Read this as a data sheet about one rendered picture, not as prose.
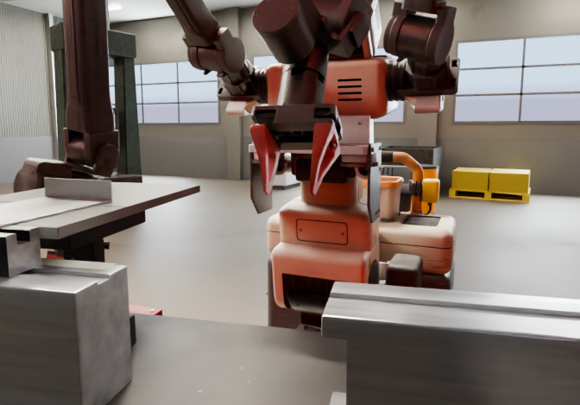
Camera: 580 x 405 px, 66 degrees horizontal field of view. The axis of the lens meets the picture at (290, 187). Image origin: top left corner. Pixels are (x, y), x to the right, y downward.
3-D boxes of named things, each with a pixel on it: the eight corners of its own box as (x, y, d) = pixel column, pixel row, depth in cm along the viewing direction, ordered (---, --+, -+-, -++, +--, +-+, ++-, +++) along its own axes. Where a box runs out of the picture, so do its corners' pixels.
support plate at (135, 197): (200, 192, 60) (200, 184, 59) (58, 239, 34) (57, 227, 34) (82, 187, 63) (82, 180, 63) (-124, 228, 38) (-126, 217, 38)
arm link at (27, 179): (122, 146, 75) (88, 138, 79) (60, 129, 65) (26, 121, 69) (104, 215, 75) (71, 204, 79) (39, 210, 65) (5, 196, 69)
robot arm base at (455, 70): (460, 62, 92) (400, 65, 96) (460, 31, 85) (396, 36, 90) (457, 94, 88) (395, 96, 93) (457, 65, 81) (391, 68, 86)
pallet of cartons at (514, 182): (529, 194, 721) (531, 169, 715) (535, 203, 643) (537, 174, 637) (451, 191, 766) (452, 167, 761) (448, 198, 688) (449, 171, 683)
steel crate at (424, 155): (441, 190, 772) (443, 146, 762) (435, 199, 671) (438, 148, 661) (386, 187, 809) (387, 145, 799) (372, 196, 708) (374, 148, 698)
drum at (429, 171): (438, 211, 585) (439, 164, 577) (435, 216, 548) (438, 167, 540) (408, 208, 599) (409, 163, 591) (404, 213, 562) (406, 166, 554)
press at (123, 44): (48, 221, 515) (29, -40, 478) (111, 208, 600) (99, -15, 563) (97, 227, 485) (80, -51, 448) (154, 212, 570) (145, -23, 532)
